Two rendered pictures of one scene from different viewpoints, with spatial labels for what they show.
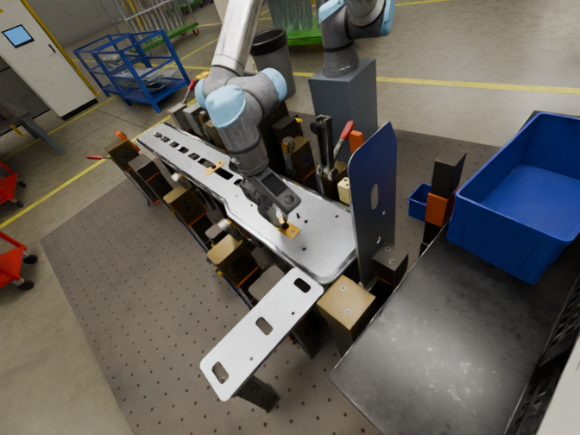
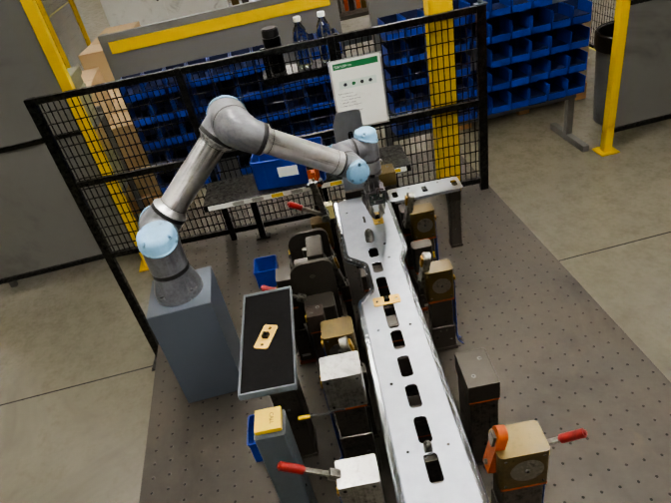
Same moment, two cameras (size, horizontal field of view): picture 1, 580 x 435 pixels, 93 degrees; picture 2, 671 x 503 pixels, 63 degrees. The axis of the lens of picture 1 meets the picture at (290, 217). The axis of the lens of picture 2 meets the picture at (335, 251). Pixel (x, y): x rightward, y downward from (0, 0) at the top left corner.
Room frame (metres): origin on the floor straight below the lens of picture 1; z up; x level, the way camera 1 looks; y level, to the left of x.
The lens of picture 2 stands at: (2.11, 0.74, 2.11)
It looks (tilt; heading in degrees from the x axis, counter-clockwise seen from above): 35 degrees down; 210
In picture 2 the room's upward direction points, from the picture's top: 12 degrees counter-clockwise
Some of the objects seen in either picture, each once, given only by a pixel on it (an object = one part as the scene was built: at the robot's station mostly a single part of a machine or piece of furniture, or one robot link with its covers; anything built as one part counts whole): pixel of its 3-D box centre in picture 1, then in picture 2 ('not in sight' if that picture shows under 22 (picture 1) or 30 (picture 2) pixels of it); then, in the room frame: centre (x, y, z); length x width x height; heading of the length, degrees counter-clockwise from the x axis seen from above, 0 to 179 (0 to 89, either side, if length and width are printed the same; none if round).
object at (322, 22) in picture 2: not in sight; (325, 36); (-0.03, -0.33, 1.53); 0.07 x 0.07 x 0.20
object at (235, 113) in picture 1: (234, 119); (365, 145); (0.54, 0.03, 1.32); 0.09 x 0.08 x 0.11; 133
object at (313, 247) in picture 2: (273, 156); (322, 305); (0.95, -0.03, 0.95); 0.18 x 0.13 x 0.49; 29
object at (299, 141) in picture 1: (310, 184); not in sight; (0.79, -0.12, 0.88); 0.11 x 0.07 x 0.37; 119
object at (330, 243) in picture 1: (211, 168); (390, 304); (0.96, 0.22, 1.00); 1.38 x 0.22 x 0.02; 29
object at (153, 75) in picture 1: (144, 72); not in sight; (5.63, 1.43, 0.48); 1.20 x 0.80 x 0.95; 35
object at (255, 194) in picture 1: (259, 179); (373, 186); (0.54, 0.04, 1.16); 0.09 x 0.08 x 0.12; 29
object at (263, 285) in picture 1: (280, 312); (417, 236); (0.37, 0.12, 0.84); 0.12 x 0.07 x 0.28; 119
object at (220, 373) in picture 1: (249, 387); (454, 216); (0.22, 0.24, 0.84); 0.05 x 0.05 x 0.29; 29
